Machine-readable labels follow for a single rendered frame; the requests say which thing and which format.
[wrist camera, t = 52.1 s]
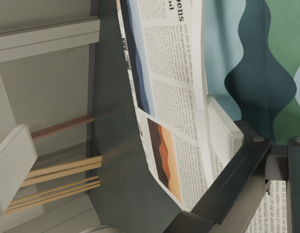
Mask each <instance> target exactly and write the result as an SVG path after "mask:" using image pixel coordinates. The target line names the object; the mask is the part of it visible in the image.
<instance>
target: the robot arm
mask: <svg viewBox="0 0 300 233"><path fill-rule="evenodd" d="M206 97H207V106H208V116H209V128H210V139H211V144H212V146H213V148H214V150H215V151H216V153H217V155H218V157H219V159H220V161H221V163H222V165H223V167H224V169H223V170H222V172H221V173H220V174H219V175H218V177H217V178H216V179H215V180H214V182H213V183H212V184H211V186H210V187H209V188H208V190H207V191H206V192H205V193H204V195H203V196H202V197H201V199H200V200H199V201H198V202H197V203H196V205H195V206H194V207H193V209H192V210H191V211H190V212H188V211H185V210H182V211H181V212H180V213H179V214H178V215H177V216H176V217H175V218H174V219H173V221H172V222H171V223H170V224H169V225H168V227H167V228H166V229H165V230H164V232H163V233H245V232H246V230H247V228H248V226H249V224H250V222H251V220H252V218H253V216H254V215H255V213H256V211H257V209H258V207H259V205H260V203H261V201H262V199H263V197H264V195H265V193H266V192H267V193H268V195H270V181H271V180H278V181H285V184H286V211H287V233H300V136H293V137H290V138H289V139H288V141H287V145H284V144H272V143H271V142H272V141H271V140H270V139H269V138H267V137H264V136H259V135H258V134H257V133H256V132H255V130H253V128H252V127H251V126H250V125H249V124H248V123H247V122H245V121H242V120H238V121H232V120H231V118H230V117H229V116H228V115H227V113H226V112H225V111H224V110H223V108H222V107H221V106H220V105H219V104H218V102H217V101H216V100H215V99H214V97H213V96H211V94H209V95H206ZM37 158H38V155H37V152H36V149H35V146H34V143H33V140H32V137H31V134H30V131H29V128H28V125H27V124H25V123H23V124H18V125H17V126H16V127H15V128H14V129H13V131H12V132H11V133H10V134H9V135H8V136H7V137H6V138H5V139H4V140H3V141H2V142H1V143H0V219H1V217H2V216H3V214H4V212H5V210H6V209H7V207H8V206H9V204H10V202H11V201H12V199H13V197H14V196H15V194H16V193H17V191H18V189H19V188H20V186H21V184H22V183H23V181H24V179H25V178H26V176H27V174H28V173H29V171H30V169H31V168H32V166H33V164H34V163H35V161H36V160H37ZM80 233H125V232H123V231H122V230H120V229H119V228H116V227H112V226H109V225H99V226H95V227H91V228H89V229H86V230H84V231H82V232H80Z"/></svg>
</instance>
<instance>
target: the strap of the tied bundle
mask: <svg viewBox="0 0 300 233"><path fill-rule="evenodd" d="M205 5H206V0H193V1H192V30H191V50H192V74H193V85H194V98H195V107H196V110H195V112H196V119H197V127H198V134H199V142H200V147H201V154H202V161H203V167H204V173H205V177H206V183H207V187H208V188H209V187H210V186H211V184H212V183H213V182H214V180H215V179H216V175H215V168H214V160H213V150H212V144H211V139H210V128H209V116H208V106H207V97H206V82H205V57H204V29H205Z"/></svg>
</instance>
